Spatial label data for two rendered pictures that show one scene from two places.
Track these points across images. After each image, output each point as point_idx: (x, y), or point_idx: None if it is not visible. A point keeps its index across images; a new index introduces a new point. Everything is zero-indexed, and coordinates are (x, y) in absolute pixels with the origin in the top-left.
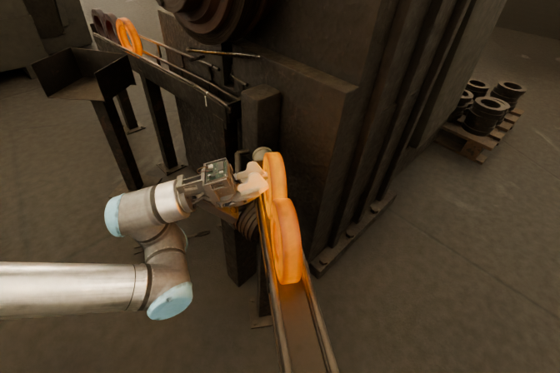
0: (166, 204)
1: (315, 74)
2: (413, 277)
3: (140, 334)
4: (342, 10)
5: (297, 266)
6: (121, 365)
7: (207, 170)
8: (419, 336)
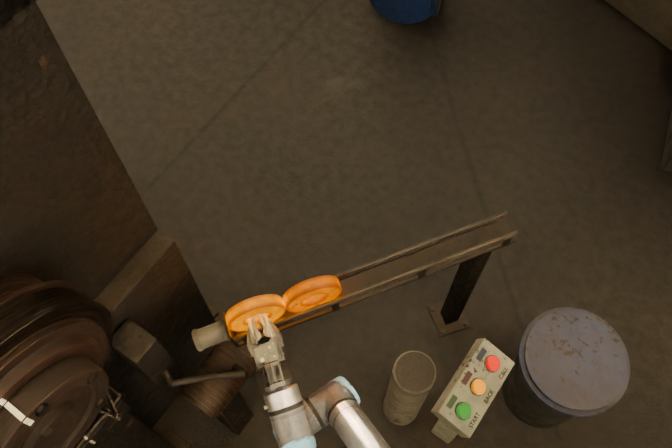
0: (296, 393)
1: (136, 271)
2: (211, 215)
3: None
4: (116, 230)
5: (337, 279)
6: None
7: (265, 362)
8: (275, 220)
